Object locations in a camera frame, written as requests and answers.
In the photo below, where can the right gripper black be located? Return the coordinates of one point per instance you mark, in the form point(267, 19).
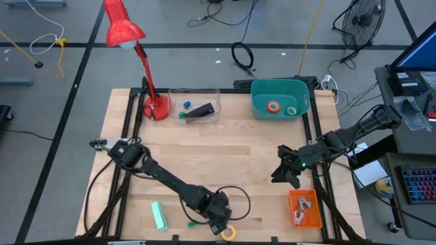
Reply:
point(299, 160)

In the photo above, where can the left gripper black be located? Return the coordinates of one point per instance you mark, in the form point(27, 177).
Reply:
point(218, 207)

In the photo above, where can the yellow tape roll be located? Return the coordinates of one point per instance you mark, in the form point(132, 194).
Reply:
point(233, 235)

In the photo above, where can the green mini stapler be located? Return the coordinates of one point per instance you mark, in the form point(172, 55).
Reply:
point(192, 224)
point(182, 115)

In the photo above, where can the lavender staple remover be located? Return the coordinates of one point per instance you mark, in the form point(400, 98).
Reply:
point(299, 216)

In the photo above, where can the orange mesh basket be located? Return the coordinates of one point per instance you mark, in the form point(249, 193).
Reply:
point(315, 217)

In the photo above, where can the mint green stapler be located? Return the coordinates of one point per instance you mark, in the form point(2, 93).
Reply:
point(159, 216)

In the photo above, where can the green tape roll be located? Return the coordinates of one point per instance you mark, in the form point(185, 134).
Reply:
point(287, 111)

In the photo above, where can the orange tape roll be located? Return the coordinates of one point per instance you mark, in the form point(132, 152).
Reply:
point(268, 106)

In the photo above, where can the black stapler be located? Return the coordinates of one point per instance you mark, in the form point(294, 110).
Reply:
point(199, 111)

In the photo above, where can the blue mini stapler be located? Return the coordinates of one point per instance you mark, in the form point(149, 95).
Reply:
point(186, 104)

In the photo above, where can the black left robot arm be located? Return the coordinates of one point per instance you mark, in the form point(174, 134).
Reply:
point(163, 175)

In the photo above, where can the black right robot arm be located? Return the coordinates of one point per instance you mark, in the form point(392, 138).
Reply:
point(361, 129)

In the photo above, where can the white paper sheet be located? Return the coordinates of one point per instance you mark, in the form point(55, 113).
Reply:
point(369, 173)

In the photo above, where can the teal plastic bin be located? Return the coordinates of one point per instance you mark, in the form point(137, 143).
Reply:
point(262, 92)

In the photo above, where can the yellow blue round object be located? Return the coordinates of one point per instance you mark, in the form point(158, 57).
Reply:
point(385, 186)

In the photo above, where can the black power strip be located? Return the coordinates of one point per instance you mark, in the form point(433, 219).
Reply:
point(243, 83)

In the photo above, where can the clear plastic bin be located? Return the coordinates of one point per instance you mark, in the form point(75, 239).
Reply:
point(211, 98)

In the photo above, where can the grey keyboard tray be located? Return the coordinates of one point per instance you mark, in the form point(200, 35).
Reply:
point(395, 217)

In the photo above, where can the black caster wheel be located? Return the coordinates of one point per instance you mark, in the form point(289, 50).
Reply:
point(392, 227)

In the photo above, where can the grey desk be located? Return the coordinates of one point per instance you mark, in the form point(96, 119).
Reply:
point(408, 143)

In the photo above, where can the backlit keyboard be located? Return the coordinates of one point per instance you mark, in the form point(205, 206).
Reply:
point(420, 185)

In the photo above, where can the clear plastic bag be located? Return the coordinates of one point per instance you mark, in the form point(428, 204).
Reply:
point(413, 117)

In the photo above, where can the black mini computer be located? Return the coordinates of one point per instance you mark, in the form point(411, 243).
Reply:
point(407, 86)

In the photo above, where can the black floor fan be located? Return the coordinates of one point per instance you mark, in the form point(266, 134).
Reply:
point(362, 20)

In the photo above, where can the computer monitor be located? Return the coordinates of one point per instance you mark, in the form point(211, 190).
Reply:
point(420, 54)

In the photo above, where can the red desk lamp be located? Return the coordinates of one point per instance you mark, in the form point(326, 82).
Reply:
point(122, 29)

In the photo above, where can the black equipment case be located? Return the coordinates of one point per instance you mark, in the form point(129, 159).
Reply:
point(3, 115)

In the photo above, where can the grey metal stand foot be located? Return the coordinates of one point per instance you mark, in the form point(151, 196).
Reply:
point(15, 81)
point(35, 3)

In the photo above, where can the silver aluminium bracket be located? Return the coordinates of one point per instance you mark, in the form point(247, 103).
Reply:
point(127, 242)

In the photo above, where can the black aluminium frame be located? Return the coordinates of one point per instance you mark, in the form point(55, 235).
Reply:
point(165, 90)

